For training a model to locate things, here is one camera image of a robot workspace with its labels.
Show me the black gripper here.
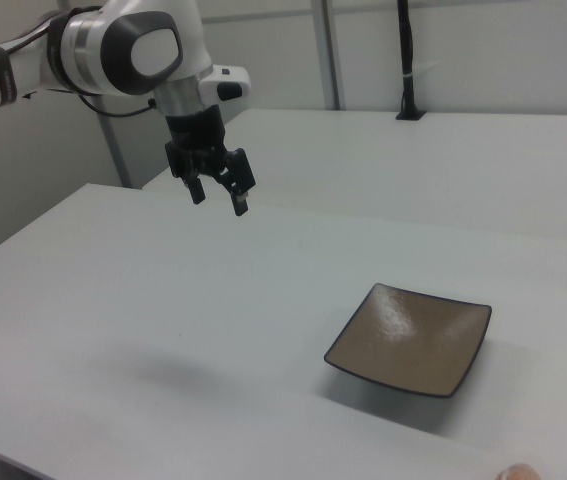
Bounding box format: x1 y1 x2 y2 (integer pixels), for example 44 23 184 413
164 107 256 218

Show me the orange-pink bread piece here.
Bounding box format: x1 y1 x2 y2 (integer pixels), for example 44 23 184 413
494 462 544 480

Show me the square brown ceramic plate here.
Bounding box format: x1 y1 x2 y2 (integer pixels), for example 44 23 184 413
323 282 493 399

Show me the black pole with base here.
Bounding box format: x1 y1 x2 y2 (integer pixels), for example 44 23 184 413
394 0 427 122

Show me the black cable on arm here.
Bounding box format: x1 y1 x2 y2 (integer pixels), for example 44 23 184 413
0 7 159 119

